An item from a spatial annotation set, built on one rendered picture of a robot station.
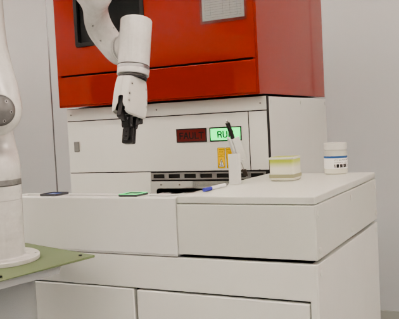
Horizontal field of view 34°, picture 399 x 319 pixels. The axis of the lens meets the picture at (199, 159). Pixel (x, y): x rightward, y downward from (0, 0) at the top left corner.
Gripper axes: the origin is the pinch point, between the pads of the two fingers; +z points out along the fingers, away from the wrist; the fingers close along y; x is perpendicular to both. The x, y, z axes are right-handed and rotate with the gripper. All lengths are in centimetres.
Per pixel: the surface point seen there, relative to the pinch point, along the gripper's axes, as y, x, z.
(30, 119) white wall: -200, -215, -55
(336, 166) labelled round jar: -52, 40, 1
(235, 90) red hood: -49, 7, -24
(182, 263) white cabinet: -2.4, 16.1, 31.7
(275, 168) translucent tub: -32.5, 28.0, 4.4
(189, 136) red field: -57, -13, -10
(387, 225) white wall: -214, 24, 11
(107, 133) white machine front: -57, -47, -13
